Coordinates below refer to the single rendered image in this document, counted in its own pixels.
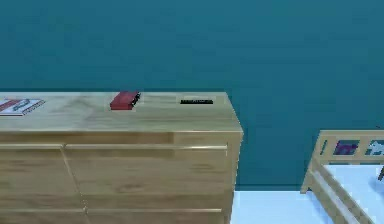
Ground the teal and white pillow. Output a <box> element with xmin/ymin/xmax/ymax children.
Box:
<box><xmin>365</xmin><ymin>140</ymin><xmax>384</xmax><ymax>156</ymax></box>

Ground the black remote control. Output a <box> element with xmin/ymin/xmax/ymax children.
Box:
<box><xmin>180</xmin><ymin>98</ymin><xmax>214</xmax><ymax>105</ymax></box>

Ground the light wooden bed frame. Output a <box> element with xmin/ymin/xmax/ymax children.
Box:
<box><xmin>300</xmin><ymin>129</ymin><xmax>384</xmax><ymax>224</ymax></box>

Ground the light wooden chest of drawers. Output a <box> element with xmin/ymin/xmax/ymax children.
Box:
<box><xmin>0</xmin><ymin>91</ymin><xmax>244</xmax><ymax>224</ymax></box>

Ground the white and red book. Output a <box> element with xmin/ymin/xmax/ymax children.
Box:
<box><xmin>0</xmin><ymin>98</ymin><xmax>46</xmax><ymax>117</ymax></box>

